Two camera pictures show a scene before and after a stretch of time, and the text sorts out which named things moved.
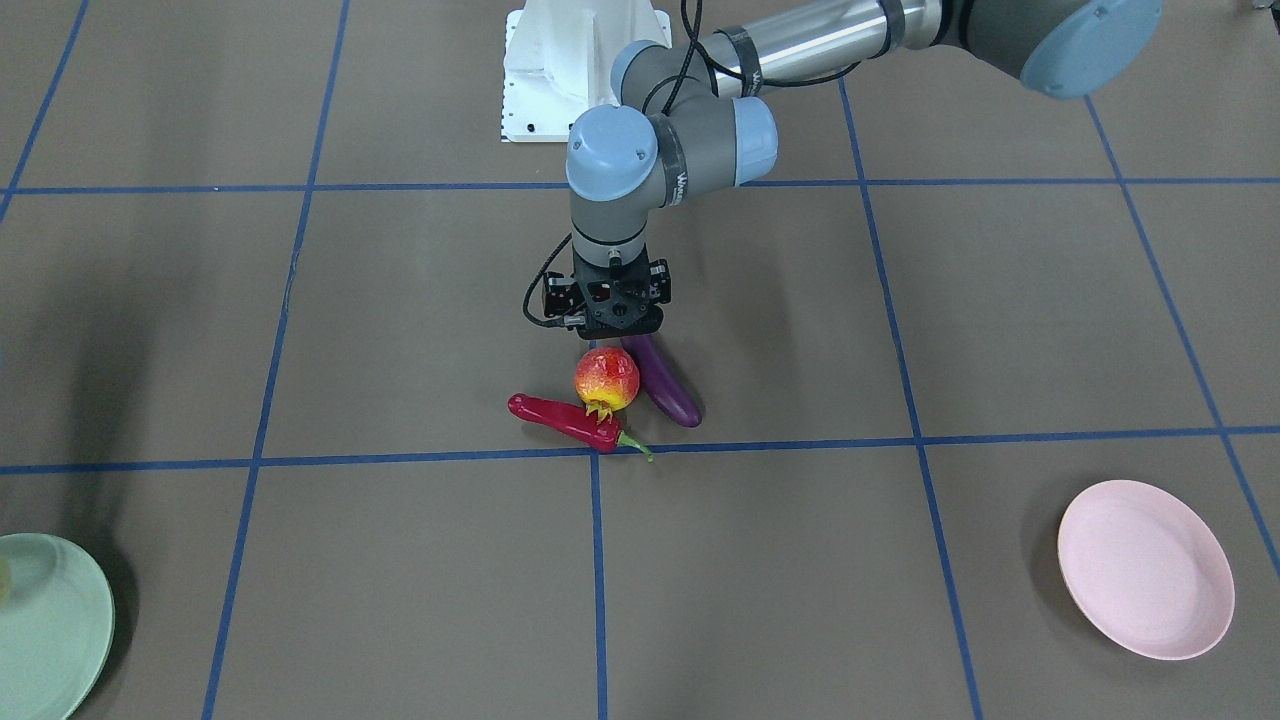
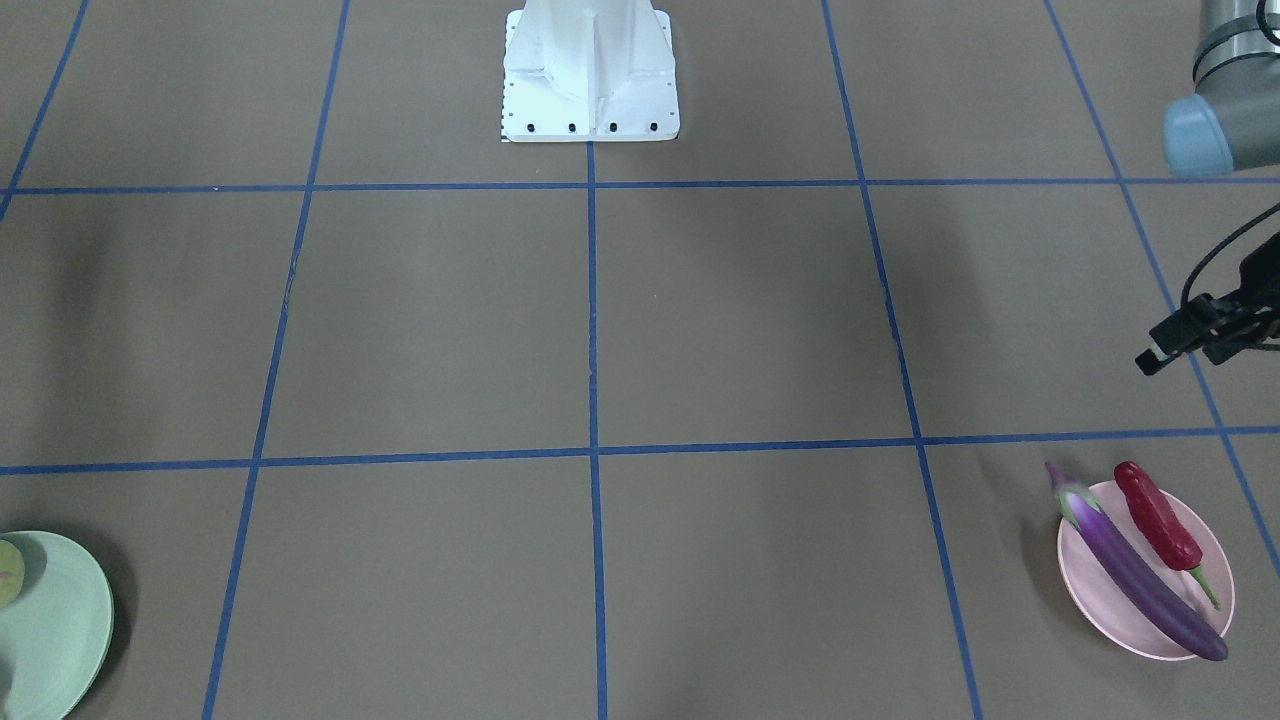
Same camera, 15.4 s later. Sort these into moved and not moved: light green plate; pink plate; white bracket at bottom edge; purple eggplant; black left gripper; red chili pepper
Moved: purple eggplant; black left gripper; red chili pepper
Not moved: pink plate; white bracket at bottom edge; light green plate
